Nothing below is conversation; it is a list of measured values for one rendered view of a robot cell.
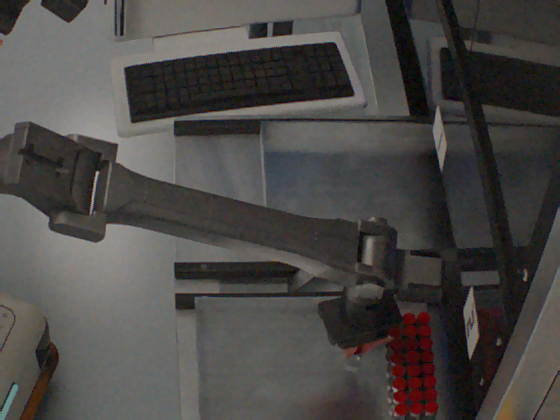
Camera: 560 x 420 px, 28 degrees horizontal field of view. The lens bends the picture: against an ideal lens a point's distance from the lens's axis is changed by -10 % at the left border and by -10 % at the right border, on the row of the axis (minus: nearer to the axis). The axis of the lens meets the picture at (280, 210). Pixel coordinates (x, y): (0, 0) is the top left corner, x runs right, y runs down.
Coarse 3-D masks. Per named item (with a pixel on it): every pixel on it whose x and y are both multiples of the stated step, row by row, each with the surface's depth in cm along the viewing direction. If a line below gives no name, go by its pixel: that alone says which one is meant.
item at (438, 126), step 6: (438, 108) 183; (438, 114) 183; (438, 120) 183; (438, 126) 183; (438, 132) 184; (444, 132) 180; (438, 138) 184; (444, 138) 179; (438, 144) 184; (444, 144) 179; (444, 150) 180; (438, 156) 184; (444, 156) 180
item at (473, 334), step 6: (468, 300) 163; (468, 306) 163; (474, 306) 160; (468, 312) 163; (474, 312) 160; (468, 318) 163; (474, 318) 159; (474, 324) 159; (468, 330) 163; (474, 330) 159; (474, 336) 159; (468, 342) 162; (474, 342) 159; (468, 348) 162
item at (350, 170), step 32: (288, 128) 198; (320, 128) 199; (352, 128) 199; (384, 128) 200; (416, 128) 200; (288, 160) 197; (320, 160) 197; (352, 160) 198; (384, 160) 198; (416, 160) 198; (288, 192) 193; (320, 192) 193; (352, 192) 193; (384, 192) 194; (416, 192) 194; (416, 224) 190; (448, 224) 190; (448, 256) 185
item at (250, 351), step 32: (224, 320) 177; (256, 320) 177; (288, 320) 178; (320, 320) 178; (224, 352) 173; (256, 352) 174; (288, 352) 174; (320, 352) 174; (384, 352) 175; (224, 384) 170; (256, 384) 170; (288, 384) 170; (320, 384) 171; (352, 384) 171; (384, 384) 171; (224, 416) 166; (256, 416) 167; (288, 416) 167; (320, 416) 167; (352, 416) 167; (384, 416) 167
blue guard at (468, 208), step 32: (416, 0) 196; (416, 32) 198; (448, 64) 174; (448, 96) 176; (448, 128) 177; (448, 160) 178; (448, 192) 178; (480, 192) 157; (480, 224) 158; (480, 256) 158; (480, 288) 157; (480, 320) 157; (480, 352) 156; (480, 384) 155
